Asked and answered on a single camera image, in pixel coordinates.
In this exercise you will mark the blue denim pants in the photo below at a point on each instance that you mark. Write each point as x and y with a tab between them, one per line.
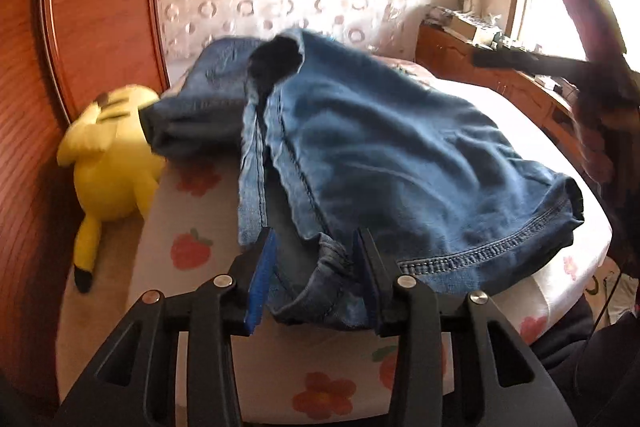
400	147

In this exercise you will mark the floral blanket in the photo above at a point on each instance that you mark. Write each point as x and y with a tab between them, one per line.
415	69

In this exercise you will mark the yellow plush toy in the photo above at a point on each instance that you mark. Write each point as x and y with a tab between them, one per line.
115	167

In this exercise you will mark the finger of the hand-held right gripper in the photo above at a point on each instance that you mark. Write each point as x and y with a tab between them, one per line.
525	62

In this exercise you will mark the clutter of small dresser items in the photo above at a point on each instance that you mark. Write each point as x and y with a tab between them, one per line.
470	27

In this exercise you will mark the white floral bed sheet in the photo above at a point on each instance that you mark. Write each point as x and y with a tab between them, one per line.
200	307

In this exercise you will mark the wooden headboard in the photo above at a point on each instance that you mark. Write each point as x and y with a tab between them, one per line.
75	32

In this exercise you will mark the person's dark clothing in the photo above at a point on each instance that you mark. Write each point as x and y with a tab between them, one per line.
575	337

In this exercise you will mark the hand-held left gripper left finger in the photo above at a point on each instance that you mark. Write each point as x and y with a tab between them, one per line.
260	277

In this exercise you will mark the wooden dresser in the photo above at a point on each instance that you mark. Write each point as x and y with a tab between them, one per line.
450	52

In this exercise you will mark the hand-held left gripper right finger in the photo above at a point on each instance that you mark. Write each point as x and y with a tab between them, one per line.
367	287

